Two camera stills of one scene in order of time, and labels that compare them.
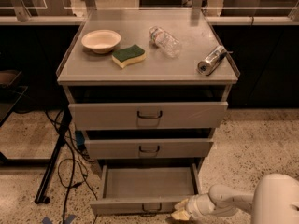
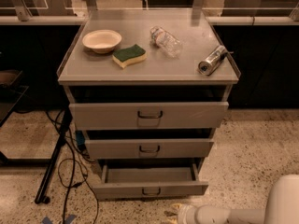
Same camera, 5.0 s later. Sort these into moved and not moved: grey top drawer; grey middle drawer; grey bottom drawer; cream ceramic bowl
Moved: grey bottom drawer
Not moved: grey top drawer; grey middle drawer; cream ceramic bowl
